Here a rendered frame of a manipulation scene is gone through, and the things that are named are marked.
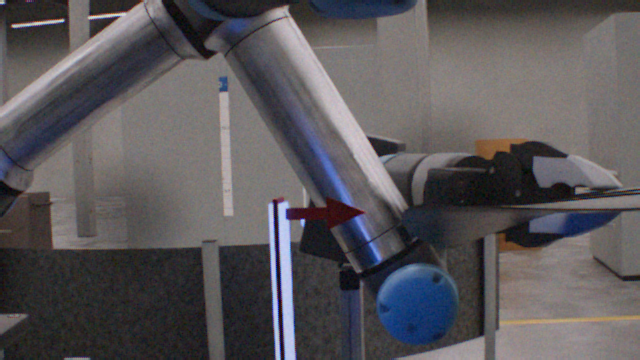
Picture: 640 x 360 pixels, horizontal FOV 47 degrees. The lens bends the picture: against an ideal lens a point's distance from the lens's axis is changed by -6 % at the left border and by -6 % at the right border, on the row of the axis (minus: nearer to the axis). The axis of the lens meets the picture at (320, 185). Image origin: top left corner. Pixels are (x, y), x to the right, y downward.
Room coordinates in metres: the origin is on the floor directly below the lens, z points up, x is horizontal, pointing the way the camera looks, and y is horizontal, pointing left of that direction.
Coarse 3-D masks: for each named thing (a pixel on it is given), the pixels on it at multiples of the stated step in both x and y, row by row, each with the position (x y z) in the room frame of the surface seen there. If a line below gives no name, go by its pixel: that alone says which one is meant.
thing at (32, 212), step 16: (48, 192) 7.04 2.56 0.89; (16, 208) 6.63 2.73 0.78; (32, 208) 6.68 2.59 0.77; (48, 208) 7.02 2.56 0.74; (0, 224) 6.65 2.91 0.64; (16, 224) 6.63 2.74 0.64; (32, 224) 6.66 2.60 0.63; (48, 224) 7.00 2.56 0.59; (0, 240) 6.64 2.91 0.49; (16, 240) 6.63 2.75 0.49; (32, 240) 6.64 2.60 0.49; (48, 240) 6.97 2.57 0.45
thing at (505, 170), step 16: (464, 160) 0.76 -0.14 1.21; (480, 160) 0.77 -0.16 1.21; (496, 160) 0.70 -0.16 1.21; (512, 160) 0.68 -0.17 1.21; (496, 176) 0.70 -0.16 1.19; (512, 176) 0.68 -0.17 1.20; (528, 176) 0.66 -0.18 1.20; (480, 192) 0.71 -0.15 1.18; (496, 192) 0.69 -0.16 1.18; (512, 192) 0.67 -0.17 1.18; (528, 192) 0.67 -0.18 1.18; (544, 192) 0.68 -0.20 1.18; (560, 192) 0.69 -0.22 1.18
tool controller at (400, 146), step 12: (372, 144) 1.12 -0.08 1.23; (384, 144) 1.12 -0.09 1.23; (396, 144) 1.12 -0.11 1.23; (312, 204) 1.14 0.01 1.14; (312, 228) 1.14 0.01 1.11; (324, 228) 1.13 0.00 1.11; (312, 240) 1.14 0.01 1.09; (324, 240) 1.13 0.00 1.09; (336, 240) 1.13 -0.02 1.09; (312, 252) 1.14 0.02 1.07; (324, 252) 1.13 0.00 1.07; (336, 252) 1.13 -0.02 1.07
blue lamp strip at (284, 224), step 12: (288, 228) 0.57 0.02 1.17; (288, 240) 0.57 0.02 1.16; (288, 252) 0.56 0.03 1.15; (288, 264) 0.56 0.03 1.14; (288, 276) 0.56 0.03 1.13; (288, 288) 0.56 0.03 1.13; (288, 300) 0.56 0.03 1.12; (288, 312) 0.55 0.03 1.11; (288, 324) 0.55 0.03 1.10; (288, 336) 0.55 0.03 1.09; (288, 348) 0.55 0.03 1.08
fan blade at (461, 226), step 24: (600, 192) 0.53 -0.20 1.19; (624, 192) 0.52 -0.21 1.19; (408, 216) 0.50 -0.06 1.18; (432, 216) 0.50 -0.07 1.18; (456, 216) 0.51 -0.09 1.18; (480, 216) 0.52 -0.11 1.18; (504, 216) 0.55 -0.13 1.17; (528, 216) 0.59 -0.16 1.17; (432, 240) 0.63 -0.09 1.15; (456, 240) 0.64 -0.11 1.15
